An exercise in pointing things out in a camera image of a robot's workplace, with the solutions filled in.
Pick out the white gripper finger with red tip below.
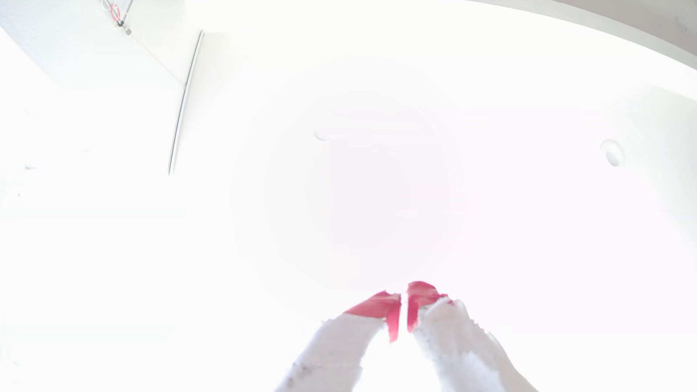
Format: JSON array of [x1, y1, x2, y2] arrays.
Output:
[[275, 290, 403, 392], [407, 280, 540, 392]]

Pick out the round recessed ceiling light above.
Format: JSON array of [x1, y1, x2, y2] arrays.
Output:
[[600, 139, 626, 168]]

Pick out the thin grey metal rod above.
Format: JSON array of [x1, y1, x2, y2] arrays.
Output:
[[168, 30, 205, 176]]

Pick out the red and grey hanging wires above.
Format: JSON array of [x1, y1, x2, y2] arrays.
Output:
[[101, 0, 134, 36]]

